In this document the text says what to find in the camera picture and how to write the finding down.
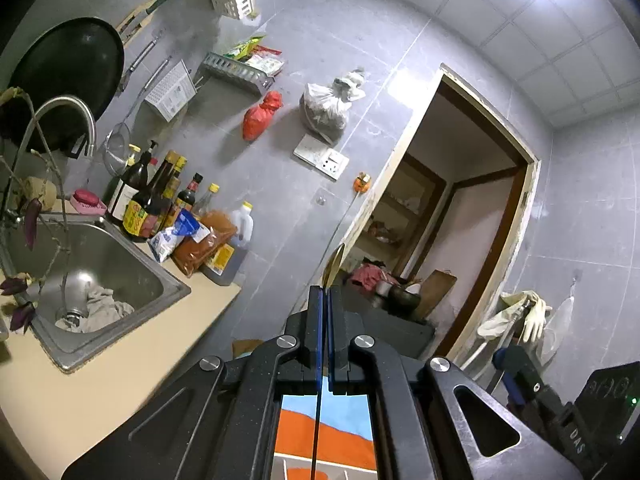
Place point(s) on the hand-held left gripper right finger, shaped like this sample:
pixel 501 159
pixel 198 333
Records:
pixel 334 310

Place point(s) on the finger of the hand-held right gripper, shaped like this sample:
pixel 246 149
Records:
pixel 512 375

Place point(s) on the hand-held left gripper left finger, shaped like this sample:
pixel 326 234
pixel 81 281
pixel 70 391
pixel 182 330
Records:
pixel 317 310

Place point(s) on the metal spoon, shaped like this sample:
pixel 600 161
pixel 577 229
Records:
pixel 334 262

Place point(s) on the white plastic utensil basket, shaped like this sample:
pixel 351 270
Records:
pixel 350 462

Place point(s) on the pink cloth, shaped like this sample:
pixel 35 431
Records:
pixel 367 277

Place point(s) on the hanging clear plastic bag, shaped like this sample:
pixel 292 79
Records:
pixel 557 330

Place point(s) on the cream rubber gloves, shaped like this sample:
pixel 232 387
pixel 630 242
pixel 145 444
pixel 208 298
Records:
pixel 522 310

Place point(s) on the grey cabinet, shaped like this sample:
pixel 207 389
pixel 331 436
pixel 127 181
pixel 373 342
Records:
pixel 400 332

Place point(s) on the dark round pot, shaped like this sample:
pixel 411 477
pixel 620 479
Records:
pixel 404 301

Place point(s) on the plastic oil jug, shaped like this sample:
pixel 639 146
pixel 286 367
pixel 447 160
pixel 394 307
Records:
pixel 232 245

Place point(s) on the wooden cutting board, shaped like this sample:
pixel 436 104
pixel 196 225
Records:
pixel 440 295

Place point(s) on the wooden storage shelf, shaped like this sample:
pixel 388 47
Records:
pixel 395 210

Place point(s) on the striped blue orange towel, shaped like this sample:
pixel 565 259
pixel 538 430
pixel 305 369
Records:
pixel 345 430

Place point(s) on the brown spice bag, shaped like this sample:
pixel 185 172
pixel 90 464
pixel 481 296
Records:
pixel 205 245

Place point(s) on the yellow cap clear bottle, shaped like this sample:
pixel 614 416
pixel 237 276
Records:
pixel 207 201

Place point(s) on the blue white packet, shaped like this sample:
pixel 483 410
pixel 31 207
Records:
pixel 177 237

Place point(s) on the dark sauce bottle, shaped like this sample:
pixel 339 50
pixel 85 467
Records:
pixel 174 195

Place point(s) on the stainless steel sink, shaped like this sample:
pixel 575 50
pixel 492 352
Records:
pixel 130 265

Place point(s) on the dark bottle with yellow label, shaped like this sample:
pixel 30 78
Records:
pixel 142 215

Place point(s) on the red plastic bag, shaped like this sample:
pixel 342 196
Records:
pixel 260 116

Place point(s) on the clear plastic bag with contents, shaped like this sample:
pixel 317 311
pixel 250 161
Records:
pixel 327 107

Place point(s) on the grey cloth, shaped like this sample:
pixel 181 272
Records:
pixel 102 310

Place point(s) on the dark bottle with pump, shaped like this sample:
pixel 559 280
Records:
pixel 131 187

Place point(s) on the pink soap dish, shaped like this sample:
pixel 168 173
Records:
pixel 87 201

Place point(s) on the hanging metal strainer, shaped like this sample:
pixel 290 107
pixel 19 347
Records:
pixel 120 147

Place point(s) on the small white hanging basket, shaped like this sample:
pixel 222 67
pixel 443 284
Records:
pixel 172 92

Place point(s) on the seasoning packets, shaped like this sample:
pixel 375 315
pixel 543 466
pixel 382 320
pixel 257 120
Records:
pixel 255 56

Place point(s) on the tan sponge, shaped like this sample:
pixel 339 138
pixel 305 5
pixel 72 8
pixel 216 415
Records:
pixel 40 193

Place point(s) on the dried plant branch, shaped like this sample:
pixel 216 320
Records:
pixel 31 215

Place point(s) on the metal faucet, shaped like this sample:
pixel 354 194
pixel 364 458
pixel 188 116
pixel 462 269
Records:
pixel 70 105

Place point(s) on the black wok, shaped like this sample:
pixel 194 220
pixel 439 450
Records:
pixel 60 80

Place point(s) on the wooden knife rack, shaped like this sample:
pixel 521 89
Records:
pixel 145 10

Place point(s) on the small orange wall ornament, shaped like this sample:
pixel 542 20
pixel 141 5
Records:
pixel 362 183

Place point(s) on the white wall switch socket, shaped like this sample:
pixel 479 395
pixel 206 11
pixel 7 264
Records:
pixel 320 156

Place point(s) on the wooden door frame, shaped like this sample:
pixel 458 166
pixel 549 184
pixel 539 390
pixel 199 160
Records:
pixel 492 125

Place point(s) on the metal wall shelf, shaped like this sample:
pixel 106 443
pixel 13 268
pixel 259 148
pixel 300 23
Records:
pixel 235 72

